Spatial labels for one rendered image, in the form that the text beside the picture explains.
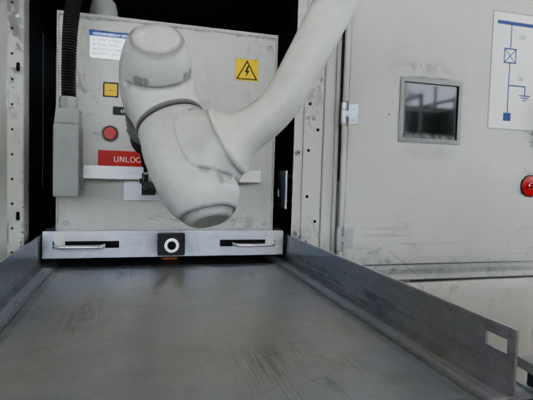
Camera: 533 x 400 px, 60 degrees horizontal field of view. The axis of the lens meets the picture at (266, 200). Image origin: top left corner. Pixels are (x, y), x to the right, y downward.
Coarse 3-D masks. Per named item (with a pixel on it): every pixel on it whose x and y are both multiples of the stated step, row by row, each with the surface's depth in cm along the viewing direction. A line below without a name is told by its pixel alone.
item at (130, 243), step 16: (48, 240) 98; (80, 240) 100; (96, 240) 101; (112, 240) 102; (128, 240) 103; (144, 240) 104; (192, 240) 106; (208, 240) 107; (224, 240) 109; (240, 240) 110; (256, 240) 111; (48, 256) 98; (80, 256) 100; (96, 256) 101; (112, 256) 102; (128, 256) 103; (144, 256) 104; (160, 256) 105
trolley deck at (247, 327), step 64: (64, 320) 64; (128, 320) 65; (192, 320) 66; (256, 320) 67; (320, 320) 68; (0, 384) 45; (64, 384) 45; (128, 384) 46; (192, 384) 46; (256, 384) 46; (320, 384) 47; (384, 384) 47; (448, 384) 48
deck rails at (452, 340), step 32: (32, 256) 90; (320, 256) 91; (0, 288) 69; (32, 288) 79; (320, 288) 86; (352, 288) 78; (384, 288) 68; (416, 288) 60; (0, 320) 62; (384, 320) 67; (416, 320) 60; (448, 320) 54; (480, 320) 49; (416, 352) 55; (448, 352) 54; (480, 352) 49; (512, 352) 45; (480, 384) 47; (512, 384) 45
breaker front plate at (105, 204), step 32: (128, 32) 101; (192, 32) 105; (96, 64) 100; (192, 64) 105; (224, 64) 107; (96, 96) 100; (224, 96) 108; (256, 96) 110; (96, 128) 101; (96, 160) 101; (256, 160) 111; (96, 192) 101; (128, 192) 103; (256, 192) 111; (64, 224) 100; (96, 224) 102; (128, 224) 104; (160, 224) 105; (224, 224) 110; (256, 224) 112
